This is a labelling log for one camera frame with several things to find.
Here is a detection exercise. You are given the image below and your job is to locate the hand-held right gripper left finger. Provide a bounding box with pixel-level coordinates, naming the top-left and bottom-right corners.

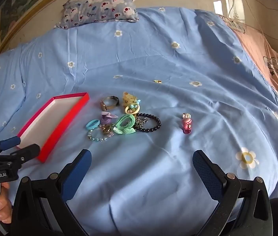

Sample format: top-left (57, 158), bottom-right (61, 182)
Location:
top-left (11, 149), bottom-right (92, 236)

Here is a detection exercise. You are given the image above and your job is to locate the purple bow hair tie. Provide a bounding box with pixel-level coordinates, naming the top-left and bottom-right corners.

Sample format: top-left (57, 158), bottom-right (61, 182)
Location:
top-left (100, 111), bottom-right (118, 124)

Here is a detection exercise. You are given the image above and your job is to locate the framed wall picture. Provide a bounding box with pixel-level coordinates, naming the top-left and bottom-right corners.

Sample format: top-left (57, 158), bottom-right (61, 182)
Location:
top-left (0, 0), bottom-right (80, 51)

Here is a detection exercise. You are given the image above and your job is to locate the cream ring beaded keychain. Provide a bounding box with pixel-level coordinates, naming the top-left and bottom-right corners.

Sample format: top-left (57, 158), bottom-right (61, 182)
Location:
top-left (125, 99), bottom-right (142, 115)

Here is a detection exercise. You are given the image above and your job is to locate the printed blue pillow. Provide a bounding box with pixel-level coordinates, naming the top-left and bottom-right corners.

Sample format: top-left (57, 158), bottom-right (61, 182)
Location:
top-left (55, 0), bottom-right (139, 30)

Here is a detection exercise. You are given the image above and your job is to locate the blue hair tie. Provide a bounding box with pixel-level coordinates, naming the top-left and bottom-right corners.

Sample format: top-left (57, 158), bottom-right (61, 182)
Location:
top-left (86, 119), bottom-right (102, 131)

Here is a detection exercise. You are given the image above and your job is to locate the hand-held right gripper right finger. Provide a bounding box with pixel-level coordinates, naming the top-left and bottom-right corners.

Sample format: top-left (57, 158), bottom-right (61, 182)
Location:
top-left (192, 149), bottom-right (272, 236)

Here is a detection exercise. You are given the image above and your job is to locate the crystal bead bracelet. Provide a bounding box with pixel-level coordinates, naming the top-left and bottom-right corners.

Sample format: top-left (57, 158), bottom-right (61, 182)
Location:
top-left (88, 124), bottom-right (115, 143)

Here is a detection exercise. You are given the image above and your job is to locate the yellow hair claw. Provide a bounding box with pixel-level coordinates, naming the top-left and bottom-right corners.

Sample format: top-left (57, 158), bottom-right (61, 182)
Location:
top-left (122, 91), bottom-right (138, 106)

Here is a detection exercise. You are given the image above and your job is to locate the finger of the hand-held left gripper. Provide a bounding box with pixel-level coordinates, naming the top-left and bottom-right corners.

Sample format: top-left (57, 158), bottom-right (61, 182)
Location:
top-left (0, 144), bottom-right (41, 169)
top-left (0, 137), bottom-right (21, 156)

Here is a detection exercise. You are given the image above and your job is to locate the black bead bracelet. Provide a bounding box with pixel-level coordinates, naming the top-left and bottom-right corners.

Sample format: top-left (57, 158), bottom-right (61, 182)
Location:
top-left (135, 113), bottom-right (161, 133)

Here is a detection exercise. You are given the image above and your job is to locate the red-rimmed white tray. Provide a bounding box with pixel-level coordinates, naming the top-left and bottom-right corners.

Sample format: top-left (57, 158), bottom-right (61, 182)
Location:
top-left (17, 92), bottom-right (90, 163)

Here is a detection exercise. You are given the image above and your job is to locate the pink printed blanket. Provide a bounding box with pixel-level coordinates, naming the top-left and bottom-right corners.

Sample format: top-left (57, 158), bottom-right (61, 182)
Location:
top-left (221, 15), bottom-right (278, 118)

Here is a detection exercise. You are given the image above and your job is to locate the green bow hair tie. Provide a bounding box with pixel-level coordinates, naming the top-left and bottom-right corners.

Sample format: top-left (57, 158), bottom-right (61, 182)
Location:
top-left (113, 114), bottom-right (137, 136)

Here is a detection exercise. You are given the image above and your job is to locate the silver chain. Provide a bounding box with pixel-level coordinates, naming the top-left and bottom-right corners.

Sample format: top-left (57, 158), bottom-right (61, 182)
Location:
top-left (134, 117), bottom-right (150, 129)

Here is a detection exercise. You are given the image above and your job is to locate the blue flowered bedsheet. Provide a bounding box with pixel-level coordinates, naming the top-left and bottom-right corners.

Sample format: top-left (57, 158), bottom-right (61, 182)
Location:
top-left (0, 7), bottom-right (278, 236)

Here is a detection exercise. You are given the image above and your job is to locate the metal wrist watch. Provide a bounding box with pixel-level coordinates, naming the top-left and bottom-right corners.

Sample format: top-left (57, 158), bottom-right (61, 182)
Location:
top-left (100, 96), bottom-right (120, 111)

